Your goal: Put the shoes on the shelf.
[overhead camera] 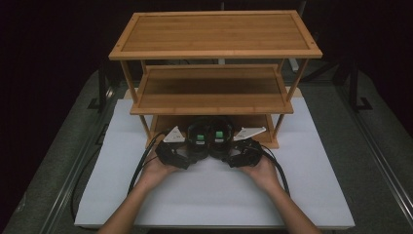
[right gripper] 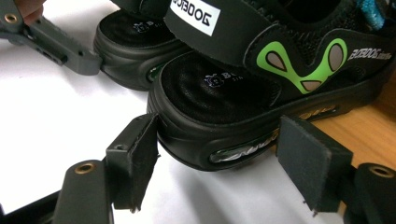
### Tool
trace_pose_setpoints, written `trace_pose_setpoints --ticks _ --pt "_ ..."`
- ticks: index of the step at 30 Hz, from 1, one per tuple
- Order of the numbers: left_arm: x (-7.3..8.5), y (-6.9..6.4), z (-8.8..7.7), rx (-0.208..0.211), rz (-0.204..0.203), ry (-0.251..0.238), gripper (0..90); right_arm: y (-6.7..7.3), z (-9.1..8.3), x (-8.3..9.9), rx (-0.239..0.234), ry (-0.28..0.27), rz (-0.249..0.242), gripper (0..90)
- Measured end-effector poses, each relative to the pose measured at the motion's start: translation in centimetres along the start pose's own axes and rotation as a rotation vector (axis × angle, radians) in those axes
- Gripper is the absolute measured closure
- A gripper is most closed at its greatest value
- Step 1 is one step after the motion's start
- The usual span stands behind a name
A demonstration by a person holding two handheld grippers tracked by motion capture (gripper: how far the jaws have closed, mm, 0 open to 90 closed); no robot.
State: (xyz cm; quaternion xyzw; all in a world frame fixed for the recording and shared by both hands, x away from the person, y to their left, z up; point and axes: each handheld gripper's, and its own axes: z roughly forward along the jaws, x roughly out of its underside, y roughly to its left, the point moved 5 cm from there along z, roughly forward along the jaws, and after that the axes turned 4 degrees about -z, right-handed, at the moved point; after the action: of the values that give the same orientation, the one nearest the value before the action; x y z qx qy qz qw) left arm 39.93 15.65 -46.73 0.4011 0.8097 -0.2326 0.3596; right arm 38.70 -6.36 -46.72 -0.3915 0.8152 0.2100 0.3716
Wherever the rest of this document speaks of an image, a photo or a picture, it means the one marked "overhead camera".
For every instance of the wooden three-tier shoe rack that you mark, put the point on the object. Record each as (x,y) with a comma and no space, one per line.
(214,32)

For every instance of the aluminium table rail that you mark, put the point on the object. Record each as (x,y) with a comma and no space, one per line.
(68,185)
(380,156)

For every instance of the black metal stand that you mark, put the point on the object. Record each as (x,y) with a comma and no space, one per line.
(355,91)
(102,87)

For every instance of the tan wooden board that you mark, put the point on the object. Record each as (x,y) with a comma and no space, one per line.
(293,92)

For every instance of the white board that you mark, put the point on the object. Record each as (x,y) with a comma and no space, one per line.
(214,195)

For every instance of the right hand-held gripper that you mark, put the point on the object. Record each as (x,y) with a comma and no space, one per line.
(246,152)

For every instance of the person's right hand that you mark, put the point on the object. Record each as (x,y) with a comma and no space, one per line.
(263,175)

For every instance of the person's left hand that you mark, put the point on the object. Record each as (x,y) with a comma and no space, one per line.
(156,174)

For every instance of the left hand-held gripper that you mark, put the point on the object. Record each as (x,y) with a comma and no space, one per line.
(172,154)

